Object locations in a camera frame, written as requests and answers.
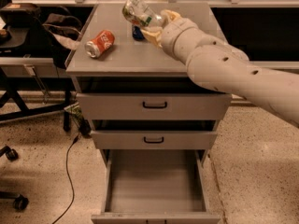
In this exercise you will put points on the green chip bag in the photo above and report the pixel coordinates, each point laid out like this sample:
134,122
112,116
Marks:
75,111

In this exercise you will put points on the black drawer handle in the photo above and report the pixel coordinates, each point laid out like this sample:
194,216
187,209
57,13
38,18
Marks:
155,106
153,140

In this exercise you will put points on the grey bottom drawer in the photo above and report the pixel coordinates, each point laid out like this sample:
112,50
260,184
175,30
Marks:
154,187

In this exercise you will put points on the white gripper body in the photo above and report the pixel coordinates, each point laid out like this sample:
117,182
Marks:
172,34

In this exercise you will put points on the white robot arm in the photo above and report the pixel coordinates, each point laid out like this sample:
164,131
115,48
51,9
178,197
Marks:
215,65

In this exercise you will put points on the grey drawer cabinet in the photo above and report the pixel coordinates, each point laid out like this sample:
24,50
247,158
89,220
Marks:
126,58

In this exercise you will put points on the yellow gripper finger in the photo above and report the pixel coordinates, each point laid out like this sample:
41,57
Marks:
169,15
154,36

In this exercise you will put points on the grey top drawer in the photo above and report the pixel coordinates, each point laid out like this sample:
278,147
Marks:
150,98

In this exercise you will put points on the dark jacket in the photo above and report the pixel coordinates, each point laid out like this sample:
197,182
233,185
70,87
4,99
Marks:
64,25

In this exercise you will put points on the orange soda can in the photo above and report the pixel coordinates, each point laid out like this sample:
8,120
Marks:
100,44

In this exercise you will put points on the black top drawer handle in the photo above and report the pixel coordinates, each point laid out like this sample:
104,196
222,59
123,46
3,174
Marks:
155,106

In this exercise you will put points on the grey drawer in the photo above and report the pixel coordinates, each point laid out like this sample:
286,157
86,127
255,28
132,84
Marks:
178,134
154,187
150,98

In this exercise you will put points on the blue pepsi can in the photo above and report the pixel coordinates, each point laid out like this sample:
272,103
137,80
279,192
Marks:
137,34

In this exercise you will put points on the black bag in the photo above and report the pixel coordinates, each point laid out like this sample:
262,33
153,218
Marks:
24,34

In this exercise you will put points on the black middle drawer handle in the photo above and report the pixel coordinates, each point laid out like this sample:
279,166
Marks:
153,140

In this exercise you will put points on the grey middle drawer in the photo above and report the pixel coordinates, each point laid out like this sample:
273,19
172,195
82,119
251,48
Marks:
178,134

